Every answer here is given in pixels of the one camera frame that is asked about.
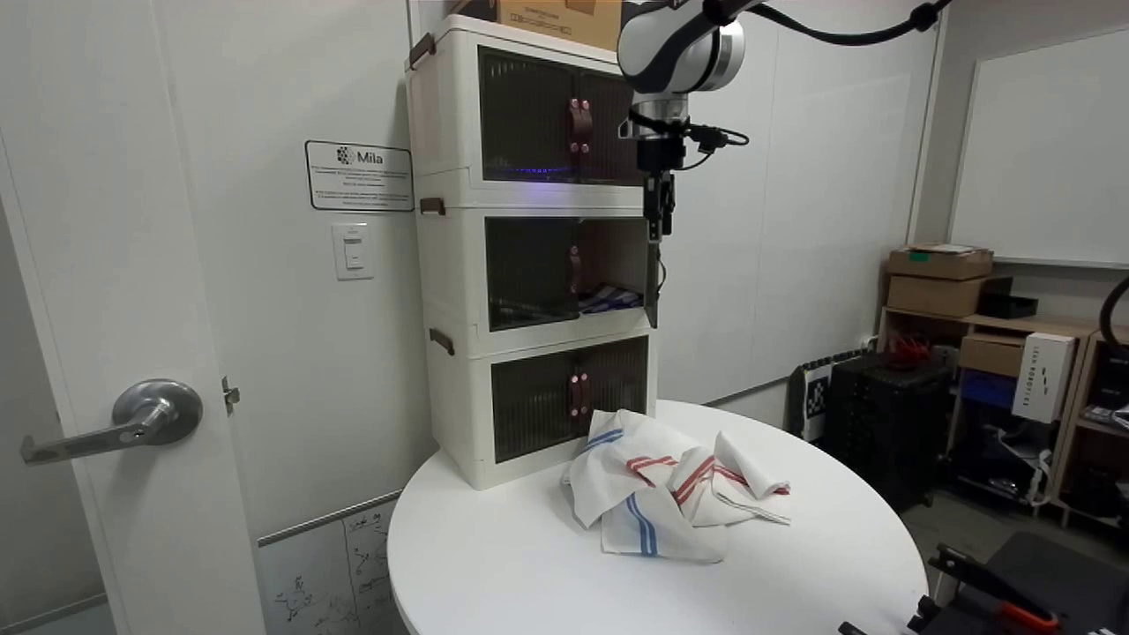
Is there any white striped dish towel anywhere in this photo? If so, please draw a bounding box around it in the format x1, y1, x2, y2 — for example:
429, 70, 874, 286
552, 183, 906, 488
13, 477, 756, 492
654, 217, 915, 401
563, 408, 791, 563

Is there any cardboard box on shelf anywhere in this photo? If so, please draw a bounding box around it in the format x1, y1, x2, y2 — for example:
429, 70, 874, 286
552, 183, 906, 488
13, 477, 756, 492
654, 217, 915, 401
886, 248, 993, 318

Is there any wooden shelf unit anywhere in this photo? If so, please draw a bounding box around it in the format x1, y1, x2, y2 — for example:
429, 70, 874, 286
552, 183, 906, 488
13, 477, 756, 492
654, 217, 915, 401
878, 309, 1126, 528

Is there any cardboard box atop cabinet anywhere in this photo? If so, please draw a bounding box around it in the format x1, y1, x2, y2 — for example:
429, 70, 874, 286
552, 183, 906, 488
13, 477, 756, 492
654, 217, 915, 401
448, 0, 625, 50

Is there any black cabinet on floor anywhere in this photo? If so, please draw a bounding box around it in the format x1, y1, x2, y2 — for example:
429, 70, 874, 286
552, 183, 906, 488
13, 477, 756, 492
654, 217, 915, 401
818, 355, 948, 511

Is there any silver door lever handle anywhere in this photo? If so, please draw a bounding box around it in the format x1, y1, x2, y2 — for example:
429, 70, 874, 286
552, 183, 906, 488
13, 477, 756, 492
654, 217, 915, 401
22, 377, 203, 466

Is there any black red tool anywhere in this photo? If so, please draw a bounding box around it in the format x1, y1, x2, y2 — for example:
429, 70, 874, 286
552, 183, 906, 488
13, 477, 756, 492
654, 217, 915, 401
906, 551, 1065, 635

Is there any white product box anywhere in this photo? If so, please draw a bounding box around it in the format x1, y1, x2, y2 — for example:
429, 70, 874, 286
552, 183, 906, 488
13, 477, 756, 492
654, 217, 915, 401
1013, 332, 1076, 423

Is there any white door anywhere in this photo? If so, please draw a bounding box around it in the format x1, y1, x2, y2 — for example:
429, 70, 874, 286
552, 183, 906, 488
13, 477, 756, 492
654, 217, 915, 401
0, 0, 265, 635

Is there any white wall sign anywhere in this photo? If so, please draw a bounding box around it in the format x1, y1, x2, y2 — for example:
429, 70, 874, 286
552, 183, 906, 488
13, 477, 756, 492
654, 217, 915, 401
302, 139, 413, 212

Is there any white stacked storage cabinet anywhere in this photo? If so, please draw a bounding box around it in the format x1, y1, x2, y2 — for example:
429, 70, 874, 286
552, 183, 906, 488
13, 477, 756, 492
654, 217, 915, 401
407, 17, 656, 488

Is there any white light switch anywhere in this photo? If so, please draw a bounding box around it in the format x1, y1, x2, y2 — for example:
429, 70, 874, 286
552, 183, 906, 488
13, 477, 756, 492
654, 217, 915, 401
330, 221, 375, 281

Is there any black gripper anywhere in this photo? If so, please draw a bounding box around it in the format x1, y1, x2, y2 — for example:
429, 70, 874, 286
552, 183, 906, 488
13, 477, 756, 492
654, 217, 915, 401
631, 95, 687, 228

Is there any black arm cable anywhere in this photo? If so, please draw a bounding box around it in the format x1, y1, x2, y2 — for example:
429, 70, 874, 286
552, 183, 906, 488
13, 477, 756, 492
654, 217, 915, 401
683, 0, 956, 163

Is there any smoked translucent cabinet door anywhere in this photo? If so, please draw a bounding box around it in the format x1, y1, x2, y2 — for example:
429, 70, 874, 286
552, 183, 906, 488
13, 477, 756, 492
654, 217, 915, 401
641, 214, 664, 326

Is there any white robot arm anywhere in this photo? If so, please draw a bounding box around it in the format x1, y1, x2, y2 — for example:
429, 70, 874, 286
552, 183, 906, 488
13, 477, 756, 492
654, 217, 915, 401
617, 0, 746, 236

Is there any white whiteboard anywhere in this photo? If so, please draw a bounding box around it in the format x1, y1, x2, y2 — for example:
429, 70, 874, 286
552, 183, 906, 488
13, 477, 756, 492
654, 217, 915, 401
948, 28, 1129, 266

